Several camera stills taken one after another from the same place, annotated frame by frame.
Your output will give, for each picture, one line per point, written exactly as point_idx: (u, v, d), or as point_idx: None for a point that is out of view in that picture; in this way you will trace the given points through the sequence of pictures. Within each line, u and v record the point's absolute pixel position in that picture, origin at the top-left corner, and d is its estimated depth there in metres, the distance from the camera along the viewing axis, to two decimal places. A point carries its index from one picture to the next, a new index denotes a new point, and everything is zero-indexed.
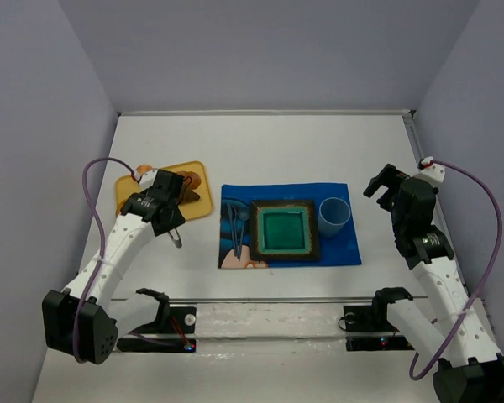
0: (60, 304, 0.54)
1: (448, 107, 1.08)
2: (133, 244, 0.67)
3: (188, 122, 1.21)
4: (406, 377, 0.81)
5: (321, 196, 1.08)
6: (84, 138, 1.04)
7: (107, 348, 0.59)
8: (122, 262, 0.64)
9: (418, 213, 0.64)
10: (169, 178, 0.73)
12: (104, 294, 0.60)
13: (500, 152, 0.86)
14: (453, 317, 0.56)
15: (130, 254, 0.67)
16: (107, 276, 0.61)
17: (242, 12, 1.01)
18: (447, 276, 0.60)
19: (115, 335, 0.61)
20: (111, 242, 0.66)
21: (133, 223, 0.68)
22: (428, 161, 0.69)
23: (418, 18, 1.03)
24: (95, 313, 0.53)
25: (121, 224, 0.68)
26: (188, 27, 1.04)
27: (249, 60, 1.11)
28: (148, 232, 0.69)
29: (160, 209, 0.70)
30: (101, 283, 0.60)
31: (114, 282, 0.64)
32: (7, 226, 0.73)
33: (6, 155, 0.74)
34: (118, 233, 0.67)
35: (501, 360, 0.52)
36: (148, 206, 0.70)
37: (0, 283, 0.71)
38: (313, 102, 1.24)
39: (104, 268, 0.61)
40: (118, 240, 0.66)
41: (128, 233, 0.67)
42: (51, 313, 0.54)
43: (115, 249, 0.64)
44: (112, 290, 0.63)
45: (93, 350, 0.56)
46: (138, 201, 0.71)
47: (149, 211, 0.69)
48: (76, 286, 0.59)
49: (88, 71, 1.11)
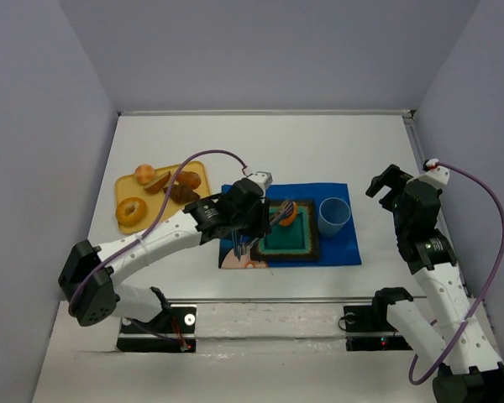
0: (86, 254, 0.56)
1: (448, 107, 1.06)
2: (175, 243, 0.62)
3: (186, 121, 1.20)
4: (406, 376, 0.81)
5: (321, 196, 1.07)
6: (82, 136, 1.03)
7: (97, 316, 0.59)
8: (156, 253, 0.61)
9: (422, 217, 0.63)
10: (242, 195, 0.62)
12: (123, 272, 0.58)
13: (501, 154, 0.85)
14: (454, 326, 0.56)
15: (167, 250, 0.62)
16: (134, 258, 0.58)
17: (242, 10, 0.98)
18: (449, 283, 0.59)
19: (110, 311, 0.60)
20: (160, 227, 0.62)
21: (186, 223, 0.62)
22: (433, 162, 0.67)
23: (425, 18, 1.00)
24: (108, 284, 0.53)
25: (177, 217, 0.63)
26: (187, 24, 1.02)
27: (248, 60, 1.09)
28: (194, 239, 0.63)
29: (216, 227, 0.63)
30: (125, 259, 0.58)
31: (139, 265, 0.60)
32: (7, 231, 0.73)
33: (5, 159, 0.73)
34: (170, 223, 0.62)
35: (501, 368, 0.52)
36: (209, 217, 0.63)
37: None
38: (312, 102, 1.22)
39: (137, 248, 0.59)
40: (165, 230, 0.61)
41: (176, 232, 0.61)
42: (76, 258, 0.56)
43: (156, 238, 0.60)
44: (131, 271, 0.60)
45: (84, 312, 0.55)
46: (203, 209, 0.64)
47: (204, 224, 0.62)
48: (106, 247, 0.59)
49: (87, 68, 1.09)
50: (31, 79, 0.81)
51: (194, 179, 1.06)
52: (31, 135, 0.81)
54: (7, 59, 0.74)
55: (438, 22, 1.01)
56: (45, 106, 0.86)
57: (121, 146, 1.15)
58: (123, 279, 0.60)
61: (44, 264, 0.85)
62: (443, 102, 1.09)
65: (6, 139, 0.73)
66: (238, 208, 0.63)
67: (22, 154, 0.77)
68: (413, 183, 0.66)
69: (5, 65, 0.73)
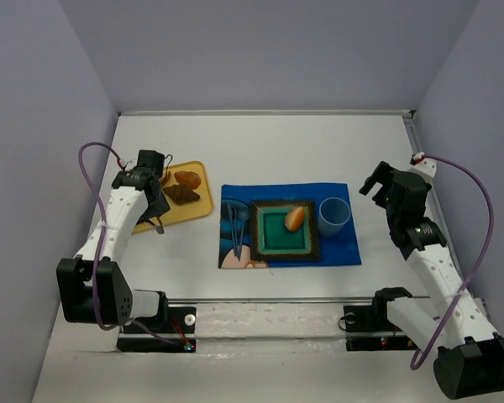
0: (74, 268, 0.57)
1: (447, 107, 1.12)
2: (132, 211, 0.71)
3: (191, 123, 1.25)
4: (415, 372, 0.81)
5: (321, 196, 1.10)
6: (84, 139, 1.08)
7: (125, 309, 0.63)
8: (124, 227, 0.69)
9: (411, 205, 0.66)
10: (151, 156, 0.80)
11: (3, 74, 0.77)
12: (115, 254, 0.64)
13: (498, 149, 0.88)
14: (448, 300, 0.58)
15: (130, 221, 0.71)
16: (115, 238, 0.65)
17: (245, 18, 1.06)
18: (441, 261, 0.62)
19: (129, 299, 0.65)
20: (111, 211, 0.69)
21: (127, 193, 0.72)
22: (420, 156, 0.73)
23: (409, 23, 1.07)
24: (115, 265, 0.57)
25: (117, 194, 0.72)
26: (193, 34, 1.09)
27: (254, 63, 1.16)
28: (142, 201, 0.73)
29: (150, 180, 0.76)
30: (110, 244, 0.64)
31: (121, 245, 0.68)
32: (8, 216, 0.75)
33: (9, 146, 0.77)
34: (116, 203, 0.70)
35: (498, 339, 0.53)
36: (138, 177, 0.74)
37: (1, 272, 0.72)
38: (316, 103, 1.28)
39: (110, 232, 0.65)
40: (117, 208, 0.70)
41: (126, 202, 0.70)
42: (67, 280, 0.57)
43: (116, 217, 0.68)
44: (119, 253, 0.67)
45: (118, 309, 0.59)
46: (128, 176, 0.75)
47: (141, 182, 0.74)
48: (86, 251, 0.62)
49: (91, 76, 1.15)
50: (34, 75, 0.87)
51: (194, 179, 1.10)
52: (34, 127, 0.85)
54: (12, 53, 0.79)
55: (426, 27, 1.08)
56: (45, 106, 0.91)
57: (123, 150, 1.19)
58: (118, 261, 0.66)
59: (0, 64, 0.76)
61: (44, 262, 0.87)
62: (442, 102, 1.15)
65: (10, 128, 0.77)
66: (154, 168, 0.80)
67: (23, 145, 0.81)
68: (403, 173, 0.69)
69: (8, 58, 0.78)
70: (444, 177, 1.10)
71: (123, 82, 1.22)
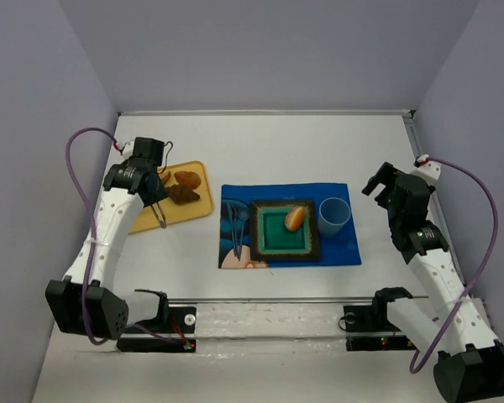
0: (63, 291, 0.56)
1: (448, 106, 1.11)
2: (124, 219, 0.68)
3: (190, 122, 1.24)
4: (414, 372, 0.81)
5: (322, 196, 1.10)
6: (83, 138, 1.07)
7: (120, 323, 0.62)
8: (116, 239, 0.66)
9: (413, 208, 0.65)
10: (148, 145, 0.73)
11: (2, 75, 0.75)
12: (107, 274, 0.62)
13: (501, 149, 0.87)
14: (448, 306, 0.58)
15: (122, 229, 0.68)
16: (105, 257, 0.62)
17: (245, 15, 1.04)
18: (442, 266, 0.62)
19: (125, 311, 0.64)
20: (101, 220, 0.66)
21: (118, 197, 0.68)
22: (424, 159, 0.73)
23: (412, 23, 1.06)
24: (102, 293, 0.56)
25: (107, 200, 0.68)
26: (193, 31, 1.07)
27: (253, 62, 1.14)
28: (135, 202, 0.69)
29: (146, 177, 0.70)
30: (99, 264, 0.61)
31: (113, 259, 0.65)
32: (8, 218, 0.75)
33: (7, 148, 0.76)
34: (107, 210, 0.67)
35: (499, 347, 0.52)
36: (132, 174, 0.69)
37: (1, 275, 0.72)
38: (315, 102, 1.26)
39: (100, 249, 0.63)
40: (107, 217, 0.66)
41: (118, 209, 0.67)
42: (56, 301, 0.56)
43: (107, 228, 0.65)
44: (112, 269, 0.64)
45: (109, 327, 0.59)
46: (120, 174, 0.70)
47: (134, 181, 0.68)
48: (76, 273, 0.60)
49: (89, 75, 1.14)
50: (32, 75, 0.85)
51: (194, 180, 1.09)
52: (32, 129, 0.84)
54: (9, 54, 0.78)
55: (430, 27, 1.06)
56: (44, 106, 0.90)
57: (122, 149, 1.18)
58: (112, 279, 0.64)
59: None
61: (43, 264, 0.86)
62: (443, 102, 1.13)
65: (8, 130, 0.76)
66: (153, 159, 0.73)
67: (22, 147, 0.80)
68: (406, 175, 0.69)
69: (6, 60, 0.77)
70: (445, 177, 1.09)
71: (122, 81, 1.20)
